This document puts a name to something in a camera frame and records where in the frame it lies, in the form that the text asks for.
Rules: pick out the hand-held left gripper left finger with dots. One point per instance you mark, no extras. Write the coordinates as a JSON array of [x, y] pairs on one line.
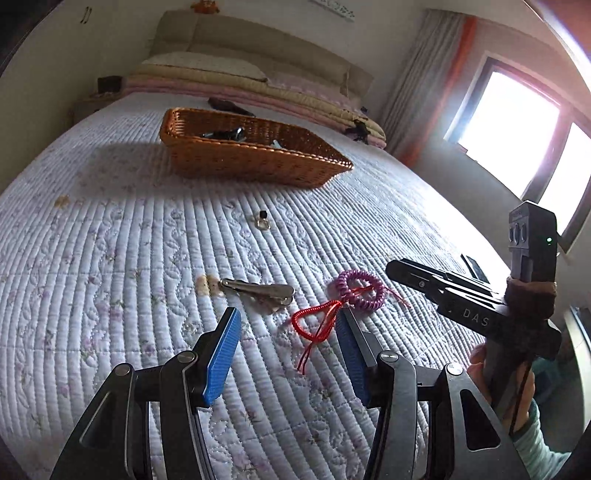
[[224, 355]]

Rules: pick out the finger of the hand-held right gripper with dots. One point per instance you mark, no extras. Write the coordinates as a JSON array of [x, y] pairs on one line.
[[415, 277], [475, 287]]

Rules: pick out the grey curtain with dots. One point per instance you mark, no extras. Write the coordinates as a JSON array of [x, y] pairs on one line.
[[415, 83]]

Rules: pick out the black rectangular device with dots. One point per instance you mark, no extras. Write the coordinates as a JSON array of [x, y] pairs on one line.
[[475, 267]]

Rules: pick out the person's right forearm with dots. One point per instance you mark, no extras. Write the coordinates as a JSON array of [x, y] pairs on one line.
[[540, 447]]

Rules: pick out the small tan brooch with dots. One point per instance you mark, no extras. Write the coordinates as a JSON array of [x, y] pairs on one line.
[[61, 201]]

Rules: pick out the person's right hand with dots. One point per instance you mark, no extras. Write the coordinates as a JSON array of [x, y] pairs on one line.
[[478, 369]]

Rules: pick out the orange curtain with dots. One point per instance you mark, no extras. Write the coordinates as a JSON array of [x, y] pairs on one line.
[[455, 83]]

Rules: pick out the beige padded headboard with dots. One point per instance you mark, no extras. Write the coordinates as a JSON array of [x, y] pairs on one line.
[[258, 41]]

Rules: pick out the white wardrobe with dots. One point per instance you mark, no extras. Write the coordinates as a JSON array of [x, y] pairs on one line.
[[69, 37]]

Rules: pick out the orange plush toy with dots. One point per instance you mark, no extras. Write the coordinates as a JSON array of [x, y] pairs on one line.
[[205, 5]]

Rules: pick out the cream floral pillow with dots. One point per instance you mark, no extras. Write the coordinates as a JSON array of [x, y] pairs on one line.
[[203, 67]]

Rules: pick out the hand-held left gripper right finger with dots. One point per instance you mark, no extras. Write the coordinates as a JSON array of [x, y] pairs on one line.
[[353, 355]]

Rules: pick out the dark framed window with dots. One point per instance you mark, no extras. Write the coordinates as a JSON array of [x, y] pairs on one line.
[[517, 120]]

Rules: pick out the brown wicker basket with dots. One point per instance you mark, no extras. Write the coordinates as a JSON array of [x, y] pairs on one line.
[[231, 161]]

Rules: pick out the folded yellow blanket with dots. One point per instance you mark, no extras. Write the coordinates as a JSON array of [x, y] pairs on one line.
[[318, 106]]

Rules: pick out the beige nightstand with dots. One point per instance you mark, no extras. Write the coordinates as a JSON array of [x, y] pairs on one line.
[[92, 105]]

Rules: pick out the black wristwatch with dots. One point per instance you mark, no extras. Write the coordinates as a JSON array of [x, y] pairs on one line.
[[231, 134]]

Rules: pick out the white decorative wall shelf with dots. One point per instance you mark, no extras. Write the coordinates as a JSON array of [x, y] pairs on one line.
[[334, 8]]

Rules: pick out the folded pink blanket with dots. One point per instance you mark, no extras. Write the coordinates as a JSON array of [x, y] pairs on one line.
[[184, 87]]

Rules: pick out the silver metal hair clip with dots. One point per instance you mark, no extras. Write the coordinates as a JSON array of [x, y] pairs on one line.
[[258, 291]]

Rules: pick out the pink pillow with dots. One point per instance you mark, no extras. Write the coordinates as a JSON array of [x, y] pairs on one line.
[[304, 85]]

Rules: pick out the dark brown hairbrush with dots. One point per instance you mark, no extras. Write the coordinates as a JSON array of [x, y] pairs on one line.
[[224, 104]]

